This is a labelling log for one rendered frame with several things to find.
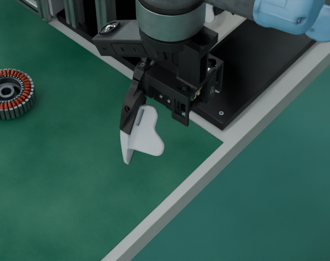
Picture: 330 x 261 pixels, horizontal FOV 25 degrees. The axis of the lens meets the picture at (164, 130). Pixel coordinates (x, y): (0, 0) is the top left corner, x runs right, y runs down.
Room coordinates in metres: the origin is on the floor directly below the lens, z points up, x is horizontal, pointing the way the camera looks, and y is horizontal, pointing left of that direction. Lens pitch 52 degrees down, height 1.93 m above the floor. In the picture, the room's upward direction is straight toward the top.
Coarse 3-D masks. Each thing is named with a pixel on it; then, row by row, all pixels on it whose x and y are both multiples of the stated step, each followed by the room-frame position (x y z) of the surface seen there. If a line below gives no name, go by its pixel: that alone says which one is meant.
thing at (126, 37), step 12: (108, 24) 0.67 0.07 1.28; (120, 24) 0.66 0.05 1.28; (132, 24) 0.65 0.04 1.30; (96, 36) 0.65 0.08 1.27; (108, 36) 0.64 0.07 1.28; (120, 36) 0.63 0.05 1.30; (132, 36) 0.62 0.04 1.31; (108, 48) 0.63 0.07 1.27; (120, 48) 0.62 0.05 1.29; (132, 48) 0.61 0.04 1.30; (144, 48) 0.60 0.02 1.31
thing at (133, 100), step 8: (136, 80) 0.58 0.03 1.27; (136, 88) 0.57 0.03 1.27; (128, 96) 0.57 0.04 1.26; (136, 96) 0.57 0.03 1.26; (144, 96) 0.57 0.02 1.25; (128, 104) 0.56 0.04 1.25; (136, 104) 0.56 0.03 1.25; (128, 112) 0.56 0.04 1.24; (136, 112) 0.56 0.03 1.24; (120, 120) 0.56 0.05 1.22; (128, 120) 0.56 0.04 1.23; (120, 128) 0.56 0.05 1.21; (128, 128) 0.55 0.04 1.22
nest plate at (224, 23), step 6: (222, 12) 1.21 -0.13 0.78; (228, 12) 1.21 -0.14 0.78; (216, 18) 1.19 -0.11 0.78; (222, 18) 1.19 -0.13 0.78; (228, 18) 1.19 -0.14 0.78; (234, 18) 1.19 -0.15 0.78; (240, 18) 1.19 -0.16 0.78; (246, 18) 1.20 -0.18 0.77; (204, 24) 1.18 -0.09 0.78; (210, 24) 1.18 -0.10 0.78; (216, 24) 1.18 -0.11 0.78; (222, 24) 1.18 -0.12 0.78; (228, 24) 1.18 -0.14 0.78; (234, 24) 1.18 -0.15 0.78; (216, 30) 1.16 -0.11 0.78; (222, 30) 1.16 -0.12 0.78; (228, 30) 1.16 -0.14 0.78; (222, 36) 1.14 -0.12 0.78
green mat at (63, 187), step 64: (0, 0) 1.29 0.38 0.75; (0, 64) 1.09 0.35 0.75; (64, 64) 1.09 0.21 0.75; (0, 128) 0.92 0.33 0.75; (64, 128) 0.92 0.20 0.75; (192, 128) 0.92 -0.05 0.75; (0, 192) 0.77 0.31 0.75; (64, 192) 0.77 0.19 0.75; (128, 192) 0.77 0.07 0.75; (0, 256) 0.63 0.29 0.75; (64, 256) 0.63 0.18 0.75
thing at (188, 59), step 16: (208, 32) 0.58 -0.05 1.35; (160, 48) 0.56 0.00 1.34; (176, 48) 0.56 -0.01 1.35; (192, 48) 0.56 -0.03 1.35; (208, 48) 0.57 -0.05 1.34; (144, 64) 0.59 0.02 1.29; (160, 64) 0.59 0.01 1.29; (176, 64) 0.58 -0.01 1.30; (192, 64) 0.56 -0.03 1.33; (208, 64) 0.60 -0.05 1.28; (144, 80) 0.58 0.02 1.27; (160, 80) 0.57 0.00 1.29; (176, 80) 0.57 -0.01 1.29; (192, 80) 0.56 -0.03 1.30; (208, 80) 0.58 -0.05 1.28; (160, 96) 0.58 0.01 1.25; (176, 96) 0.55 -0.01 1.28; (192, 96) 0.56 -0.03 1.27; (208, 96) 0.58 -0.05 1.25; (176, 112) 0.55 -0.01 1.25
